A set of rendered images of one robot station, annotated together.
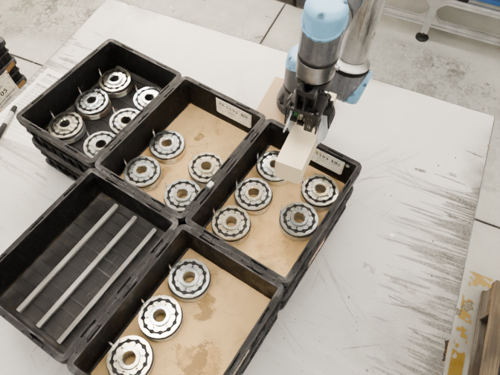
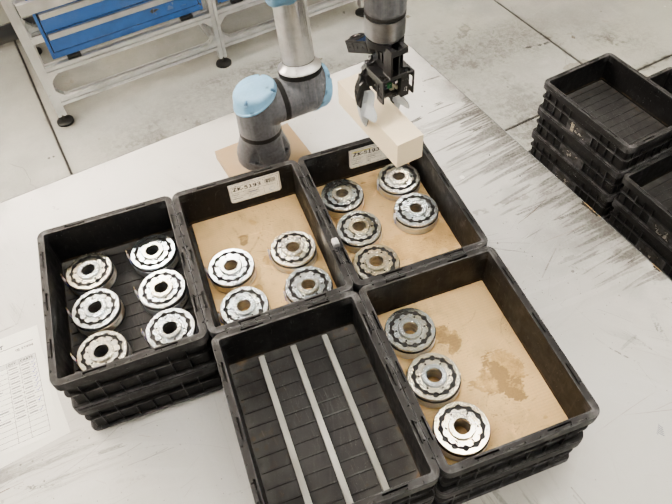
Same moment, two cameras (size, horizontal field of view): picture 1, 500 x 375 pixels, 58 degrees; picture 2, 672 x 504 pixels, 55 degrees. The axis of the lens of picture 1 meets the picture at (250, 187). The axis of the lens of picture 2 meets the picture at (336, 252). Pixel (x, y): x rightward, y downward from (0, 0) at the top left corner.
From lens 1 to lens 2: 0.73 m
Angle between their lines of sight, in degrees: 28
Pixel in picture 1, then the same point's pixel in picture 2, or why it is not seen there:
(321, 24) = not seen: outside the picture
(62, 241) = (259, 437)
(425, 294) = (532, 190)
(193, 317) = (450, 353)
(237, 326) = (485, 322)
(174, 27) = (41, 199)
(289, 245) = (432, 237)
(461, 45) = (264, 45)
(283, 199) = (379, 213)
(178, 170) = (268, 279)
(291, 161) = (407, 136)
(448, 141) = not seen: hidden behind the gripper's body
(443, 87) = not seen: hidden behind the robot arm
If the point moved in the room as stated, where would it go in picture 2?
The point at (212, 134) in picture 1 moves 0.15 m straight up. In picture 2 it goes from (251, 227) to (240, 183)
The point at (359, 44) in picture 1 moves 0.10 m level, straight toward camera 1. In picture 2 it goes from (305, 37) to (329, 56)
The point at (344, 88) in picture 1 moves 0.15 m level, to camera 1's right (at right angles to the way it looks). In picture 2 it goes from (315, 93) to (349, 63)
